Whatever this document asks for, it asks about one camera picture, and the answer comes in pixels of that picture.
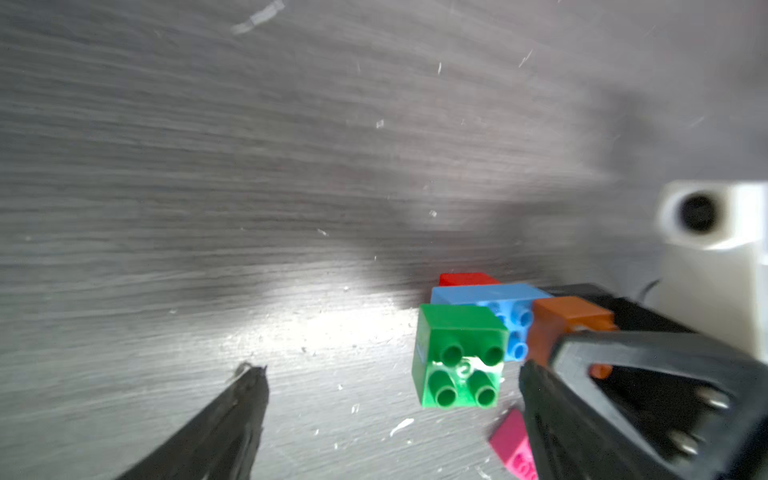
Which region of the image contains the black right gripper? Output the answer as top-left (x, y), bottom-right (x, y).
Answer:
top-left (542, 283), bottom-right (768, 480)

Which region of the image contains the blue long lego brick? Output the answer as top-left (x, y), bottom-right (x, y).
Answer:
top-left (430, 283), bottom-right (552, 362)

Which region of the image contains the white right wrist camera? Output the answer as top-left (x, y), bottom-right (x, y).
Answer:
top-left (653, 180), bottom-right (767, 362)

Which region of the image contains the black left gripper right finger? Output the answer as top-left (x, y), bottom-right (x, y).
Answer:
top-left (519, 361), bottom-right (654, 479)

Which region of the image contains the green lego brick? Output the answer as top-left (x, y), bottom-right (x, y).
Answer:
top-left (411, 304), bottom-right (509, 409)

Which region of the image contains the pink lego brick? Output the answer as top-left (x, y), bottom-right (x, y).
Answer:
top-left (489, 409), bottom-right (538, 480)

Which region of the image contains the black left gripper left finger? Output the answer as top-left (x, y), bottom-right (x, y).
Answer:
top-left (120, 365), bottom-right (269, 480)

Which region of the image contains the orange lego brick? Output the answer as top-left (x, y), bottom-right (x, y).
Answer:
top-left (523, 296), bottom-right (619, 368)

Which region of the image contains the red lego brick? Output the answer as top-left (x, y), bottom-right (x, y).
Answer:
top-left (439, 272), bottom-right (499, 287)

